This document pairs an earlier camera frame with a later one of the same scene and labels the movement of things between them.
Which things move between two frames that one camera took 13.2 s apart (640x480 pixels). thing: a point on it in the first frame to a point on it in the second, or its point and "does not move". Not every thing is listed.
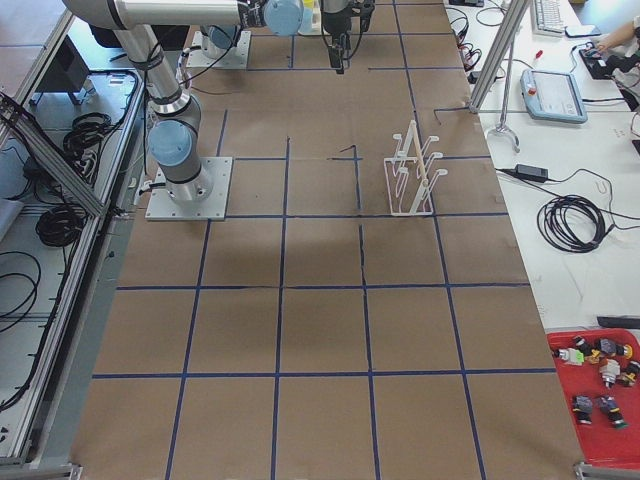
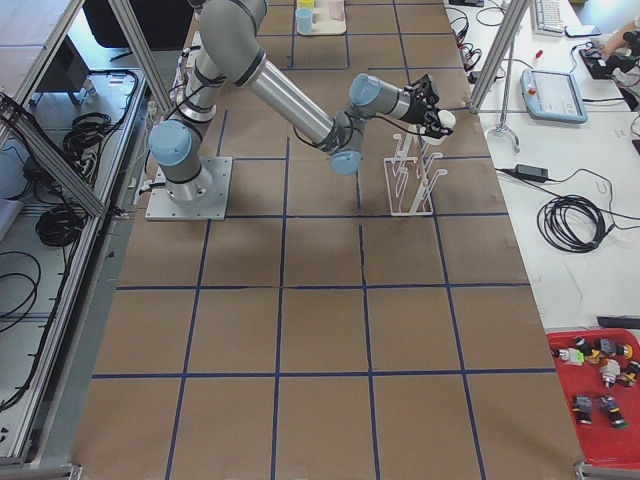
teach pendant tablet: [553, 95] does not move
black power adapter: [532, 173] does not move
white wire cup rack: [409, 181] does not move
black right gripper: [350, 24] to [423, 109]
